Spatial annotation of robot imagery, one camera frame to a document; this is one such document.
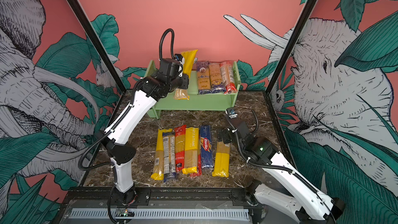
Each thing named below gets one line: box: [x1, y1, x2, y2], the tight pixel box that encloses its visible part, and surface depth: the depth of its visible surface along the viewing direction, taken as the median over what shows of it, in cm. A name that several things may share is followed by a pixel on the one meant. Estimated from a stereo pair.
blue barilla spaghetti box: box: [200, 124, 214, 169], surface depth 89 cm
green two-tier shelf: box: [144, 59, 159, 79], surface depth 85 cm
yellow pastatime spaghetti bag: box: [181, 127, 200, 175], surface depth 86 cm
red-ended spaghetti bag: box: [219, 60, 238, 95], surface depth 85 cm
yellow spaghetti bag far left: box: [150, 128, 173, 181], surface depth 84 cm
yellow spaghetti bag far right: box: [211, 140, 231, 178], surface depth 85 cm
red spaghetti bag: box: [174, 124, 187, 172], surface depth 90 cm
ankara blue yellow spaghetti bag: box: [196, 60, 212, 95], surface depth 87 cm
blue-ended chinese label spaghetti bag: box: [208, 62, 226, 94], surface depth 85 cm
